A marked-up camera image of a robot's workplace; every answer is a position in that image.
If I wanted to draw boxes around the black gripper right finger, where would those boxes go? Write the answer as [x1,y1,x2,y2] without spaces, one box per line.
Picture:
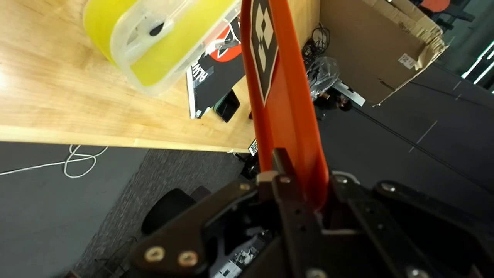
[332,171,439,278]

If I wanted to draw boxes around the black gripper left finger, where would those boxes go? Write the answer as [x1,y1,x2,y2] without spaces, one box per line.
[258,148,331,278]

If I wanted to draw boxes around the orange container lid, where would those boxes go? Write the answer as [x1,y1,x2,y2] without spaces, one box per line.
[241,0,331,210]

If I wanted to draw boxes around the yellow rectangular bowl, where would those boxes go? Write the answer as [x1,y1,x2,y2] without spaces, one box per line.
[82,0,241,94]

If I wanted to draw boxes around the black phone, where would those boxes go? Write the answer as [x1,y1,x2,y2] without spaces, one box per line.
[215,89,241,122]

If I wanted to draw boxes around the large cardboard box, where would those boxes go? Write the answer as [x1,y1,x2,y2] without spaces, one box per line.
[320,0,448,106]

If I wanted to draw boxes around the white cable on floor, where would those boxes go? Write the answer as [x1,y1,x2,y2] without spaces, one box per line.
[0,143,112,180]

